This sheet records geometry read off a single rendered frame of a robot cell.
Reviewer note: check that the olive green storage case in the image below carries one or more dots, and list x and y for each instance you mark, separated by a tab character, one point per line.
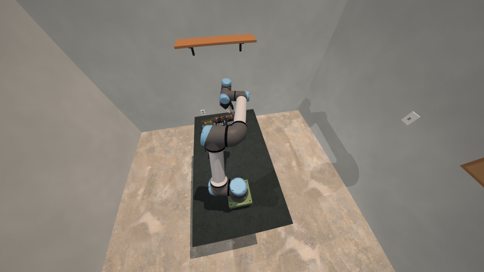
208	122

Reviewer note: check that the dark grey tool case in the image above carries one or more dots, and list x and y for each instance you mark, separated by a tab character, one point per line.
229	119
219	120

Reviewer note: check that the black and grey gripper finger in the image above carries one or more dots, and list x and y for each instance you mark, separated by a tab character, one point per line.
231	109

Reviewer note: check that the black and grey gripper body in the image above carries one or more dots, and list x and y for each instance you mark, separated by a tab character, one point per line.
225	106

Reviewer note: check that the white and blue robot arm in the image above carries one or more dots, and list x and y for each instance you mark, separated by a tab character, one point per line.
216	138

